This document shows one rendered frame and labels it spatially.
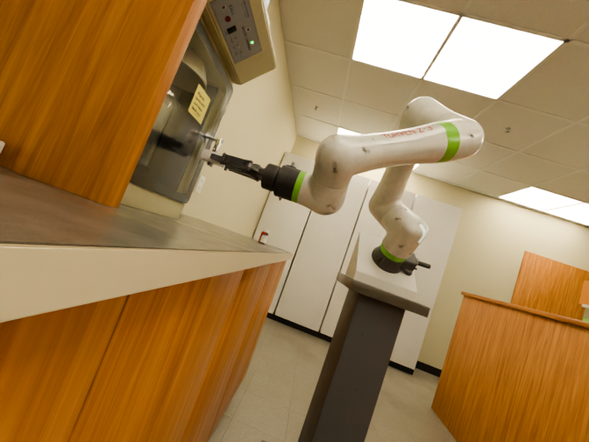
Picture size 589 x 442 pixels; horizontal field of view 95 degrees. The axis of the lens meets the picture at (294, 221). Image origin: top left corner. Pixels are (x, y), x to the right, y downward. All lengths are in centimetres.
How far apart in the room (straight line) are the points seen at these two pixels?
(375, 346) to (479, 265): 356
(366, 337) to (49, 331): 109
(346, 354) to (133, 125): 106
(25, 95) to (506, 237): 487
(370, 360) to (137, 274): 110
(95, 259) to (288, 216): 347
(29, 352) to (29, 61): 55
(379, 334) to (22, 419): 110
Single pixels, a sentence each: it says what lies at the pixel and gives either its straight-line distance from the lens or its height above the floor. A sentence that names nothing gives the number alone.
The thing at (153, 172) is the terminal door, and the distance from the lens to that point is 72.
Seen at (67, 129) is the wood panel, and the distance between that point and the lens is 60.
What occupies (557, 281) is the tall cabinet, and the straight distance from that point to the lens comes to 523.
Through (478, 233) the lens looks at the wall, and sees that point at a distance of 469.
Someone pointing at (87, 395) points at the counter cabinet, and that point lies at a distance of 36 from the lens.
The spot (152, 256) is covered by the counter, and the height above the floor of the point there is 93.
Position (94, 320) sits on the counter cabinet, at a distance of 30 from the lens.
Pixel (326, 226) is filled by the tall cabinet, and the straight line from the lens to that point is 361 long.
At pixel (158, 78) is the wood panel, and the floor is 117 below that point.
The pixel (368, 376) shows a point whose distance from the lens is 128.
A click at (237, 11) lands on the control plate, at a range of 81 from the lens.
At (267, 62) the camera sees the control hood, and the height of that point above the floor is 148.
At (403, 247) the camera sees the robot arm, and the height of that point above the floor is 113.
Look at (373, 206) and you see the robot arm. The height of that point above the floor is 126.
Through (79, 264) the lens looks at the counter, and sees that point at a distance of 20.
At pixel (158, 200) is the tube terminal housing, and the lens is 79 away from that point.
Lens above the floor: 98
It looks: 5 degrees up
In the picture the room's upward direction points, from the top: 20 degrees clockwise
